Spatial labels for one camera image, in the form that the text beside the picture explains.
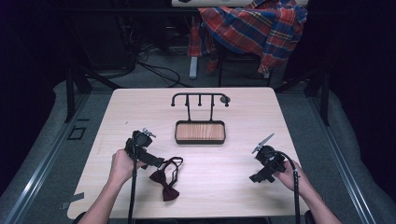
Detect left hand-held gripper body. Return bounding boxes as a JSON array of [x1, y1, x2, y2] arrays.
[[124, 129, 166, 171]]

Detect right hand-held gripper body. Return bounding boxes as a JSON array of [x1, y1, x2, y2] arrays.
[[248, 144, 288, 185]]

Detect dark red bow tie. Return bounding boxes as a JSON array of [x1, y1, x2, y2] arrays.
[[148, 156, 185, 203]]

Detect black hook rack wooden tray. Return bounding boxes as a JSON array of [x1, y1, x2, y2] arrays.
[[170, 91, 232, 146]]

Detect person's left hand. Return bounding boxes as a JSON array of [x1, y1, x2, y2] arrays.
[[106, 148, 148, 188]]

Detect person's right hand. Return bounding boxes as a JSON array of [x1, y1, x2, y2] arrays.
[[273, 160, 308, 192]]

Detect black tape square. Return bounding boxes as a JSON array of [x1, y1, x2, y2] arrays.
[[66, 125, 88, 142]]

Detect white table leg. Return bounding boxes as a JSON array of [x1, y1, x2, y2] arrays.
[[189, 55, 199, 80]]

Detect black chair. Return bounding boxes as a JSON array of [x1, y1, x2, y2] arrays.
[[216, 46, 275, 88]]

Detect grey tape strip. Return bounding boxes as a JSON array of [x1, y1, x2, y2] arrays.
[[59, 191, 86, 211]]

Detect red blue plaid shirt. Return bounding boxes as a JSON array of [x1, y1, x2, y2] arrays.
[[187, 0, 309, 76]]

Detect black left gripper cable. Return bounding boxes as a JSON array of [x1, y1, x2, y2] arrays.
[[126, 133, 138, 224]]

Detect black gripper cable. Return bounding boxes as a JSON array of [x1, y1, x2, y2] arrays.
[[274, 150, 302, 224], [126, 133, 138, 224]]

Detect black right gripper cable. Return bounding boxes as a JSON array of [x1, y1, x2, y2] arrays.
[[274, 150, 302, 224]]

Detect black floor cables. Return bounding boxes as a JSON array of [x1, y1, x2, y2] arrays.
[[102, 40, 194, 89]]

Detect grey metal floor rail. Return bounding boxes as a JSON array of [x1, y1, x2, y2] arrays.
[[306, 92, 377, 224], [2, 92, 92, 224]]

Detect black metal stand frame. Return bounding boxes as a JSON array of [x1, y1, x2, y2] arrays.
[[64, 59, 122, 124], [274, 66, 332, 127]]

